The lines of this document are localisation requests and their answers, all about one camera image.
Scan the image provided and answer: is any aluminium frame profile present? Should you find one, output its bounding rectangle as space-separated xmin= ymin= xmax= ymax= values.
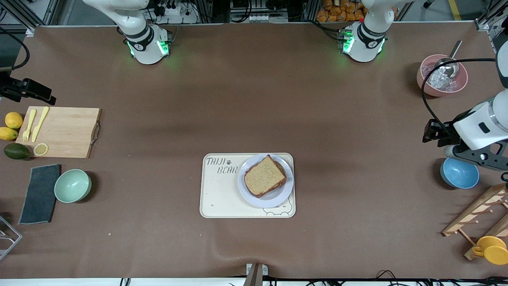
xmin=475 ymin=0 xmax=508 ymax=31
xmin=6 ymin=0 xmax=60 ymax=37

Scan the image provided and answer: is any mint green bowl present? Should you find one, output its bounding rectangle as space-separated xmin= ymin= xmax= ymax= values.
xmin=54 ymin=169 xmax=92 ymax=204

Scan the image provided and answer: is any wooden cup rack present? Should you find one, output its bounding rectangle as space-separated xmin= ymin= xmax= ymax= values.
xmin=441 ymin=183 xmax=508 ymax=261

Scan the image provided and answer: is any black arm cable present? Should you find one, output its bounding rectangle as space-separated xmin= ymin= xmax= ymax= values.
xmin=421 ymin=58 xmax=498 ymax=137
xmin=0 ymin=27 xmax=31 ymax=71

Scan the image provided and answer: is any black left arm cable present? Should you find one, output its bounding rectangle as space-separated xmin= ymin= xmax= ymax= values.
xmin=421 ymin=58 xmax=498 ymax=137

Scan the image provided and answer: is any toast with fried egg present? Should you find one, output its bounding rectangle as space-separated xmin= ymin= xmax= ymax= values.
xmin=254 ymin=159 xmax=287 ymax=199

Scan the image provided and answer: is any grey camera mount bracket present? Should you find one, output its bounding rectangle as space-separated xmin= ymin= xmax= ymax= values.
xmin=243 ymin=263 xmax=269 ymax=286

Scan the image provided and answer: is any yellow plastic knife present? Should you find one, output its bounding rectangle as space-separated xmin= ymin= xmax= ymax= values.
xmin=32 ymin=106 xmax=50 ymax=143

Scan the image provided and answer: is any blue bowl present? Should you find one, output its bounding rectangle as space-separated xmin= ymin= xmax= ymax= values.
xmin=440 ymin=157 xmax=480 ymax=189

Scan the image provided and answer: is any small white power strip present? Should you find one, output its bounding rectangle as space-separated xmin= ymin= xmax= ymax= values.
xmin=247 ymin=13 xmax=279 ymax=23

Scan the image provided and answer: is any bag of orange buns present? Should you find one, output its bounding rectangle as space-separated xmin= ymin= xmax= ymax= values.
xmin=316 ymin=0 xmax=368 ymax=23

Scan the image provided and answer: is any yellow plastic cup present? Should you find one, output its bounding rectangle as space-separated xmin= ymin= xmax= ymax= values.
xmin=472 ymin=236 xmax=508 ymax=265

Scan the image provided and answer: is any plain brown bread slice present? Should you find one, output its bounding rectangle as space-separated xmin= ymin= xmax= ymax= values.
xmin=244 ymin=155 xmax=287 ymax=198

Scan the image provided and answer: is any dark grey cloth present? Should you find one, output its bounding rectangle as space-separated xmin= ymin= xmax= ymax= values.
xmin=18 ymin=164 xmax=61 ymax=225

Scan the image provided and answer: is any cream bear print tray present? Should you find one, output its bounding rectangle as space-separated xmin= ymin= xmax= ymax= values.
xmin=199 ymin=153 xmax=296 ymax=219

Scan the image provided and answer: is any metal scoop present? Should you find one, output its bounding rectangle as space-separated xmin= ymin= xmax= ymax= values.
xmin=433 ymin=40 xmax=463 ymax=80

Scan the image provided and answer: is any round white plate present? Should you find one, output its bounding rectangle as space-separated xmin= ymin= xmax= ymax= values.
xmin=237 ymin=153 xmax=294 ymax=209

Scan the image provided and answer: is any metal wire rack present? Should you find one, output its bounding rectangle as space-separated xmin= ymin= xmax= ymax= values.
xmin=0 ymin=214 xmax=23 ymax=261

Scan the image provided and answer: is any white power strip with plugs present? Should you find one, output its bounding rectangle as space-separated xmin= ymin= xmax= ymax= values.
xmin=153 ymin=0 xmax=199 ymax=24

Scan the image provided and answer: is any wooden cutting board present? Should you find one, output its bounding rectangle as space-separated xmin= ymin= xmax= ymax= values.
xmin=15 ymin=106 xmax=102 ymax=159

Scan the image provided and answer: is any yellow plastic fork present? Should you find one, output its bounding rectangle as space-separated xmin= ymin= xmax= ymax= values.
xmin=23 ymin=109 xmax=37 ymax=143

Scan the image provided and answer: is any clear ice cubes pile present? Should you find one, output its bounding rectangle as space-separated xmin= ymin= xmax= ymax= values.
xmin=421 ymin=64 xmax=461 ymax=92

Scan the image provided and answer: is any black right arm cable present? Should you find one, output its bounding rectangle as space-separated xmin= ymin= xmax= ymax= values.
xmin=0 ymin=27 xmax=31 ymax=71

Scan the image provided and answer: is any pink bowl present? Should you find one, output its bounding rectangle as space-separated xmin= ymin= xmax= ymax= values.
xmin=416 ymin=54 xmax=469 ymax=97

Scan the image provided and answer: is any green avocado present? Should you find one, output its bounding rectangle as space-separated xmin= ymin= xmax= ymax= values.
xmin=4 ymin=143 xmax=30 ymax=160

